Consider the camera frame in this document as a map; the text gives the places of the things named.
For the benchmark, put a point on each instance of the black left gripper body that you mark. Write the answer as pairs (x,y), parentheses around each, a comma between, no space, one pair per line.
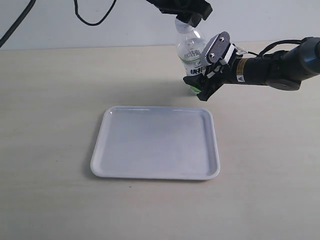
(200,7)

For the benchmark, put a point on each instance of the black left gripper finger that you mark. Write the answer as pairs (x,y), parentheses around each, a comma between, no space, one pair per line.
(196,18)
(186,17)

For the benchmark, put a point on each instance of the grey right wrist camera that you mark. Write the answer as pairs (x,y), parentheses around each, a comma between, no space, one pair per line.
(219,50)

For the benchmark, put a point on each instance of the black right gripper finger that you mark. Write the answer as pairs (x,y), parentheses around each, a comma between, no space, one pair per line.
(209,88)
(195,81)

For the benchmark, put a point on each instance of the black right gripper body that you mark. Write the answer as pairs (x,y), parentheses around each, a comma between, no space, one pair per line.
(220,74)

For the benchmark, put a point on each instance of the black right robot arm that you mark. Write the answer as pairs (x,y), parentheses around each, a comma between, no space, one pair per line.
(282,65)

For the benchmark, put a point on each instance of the white rectangular plastic tray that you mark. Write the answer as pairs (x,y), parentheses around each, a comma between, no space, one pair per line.
(156,143)

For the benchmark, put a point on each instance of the white bottle cap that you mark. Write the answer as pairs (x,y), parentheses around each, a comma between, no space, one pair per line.
(182,27)

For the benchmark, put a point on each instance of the clear plastic drink bottle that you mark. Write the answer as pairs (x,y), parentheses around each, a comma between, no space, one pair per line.
(189,48)

